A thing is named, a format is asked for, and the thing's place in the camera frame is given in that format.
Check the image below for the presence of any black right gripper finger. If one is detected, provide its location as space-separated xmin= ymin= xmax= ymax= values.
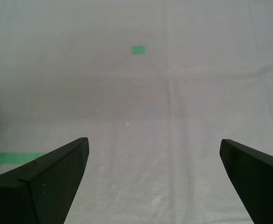
xmin=0 ymin=137 xmax=90 ymax=224
xmin=219 ymin=139 xmax=273 ymax=224

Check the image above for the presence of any long green tape strip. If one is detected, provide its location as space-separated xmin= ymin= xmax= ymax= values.
xmin=0 ymin=152 xmax=47 ymax=165

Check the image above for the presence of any white woven table cloth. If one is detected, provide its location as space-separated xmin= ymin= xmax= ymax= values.
xmin=0 ymin=0 xmax=273 ymax=224

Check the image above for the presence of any small green tape square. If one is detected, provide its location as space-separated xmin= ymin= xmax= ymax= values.
xmin=131 ymin=45 xmax=147 ymax=56

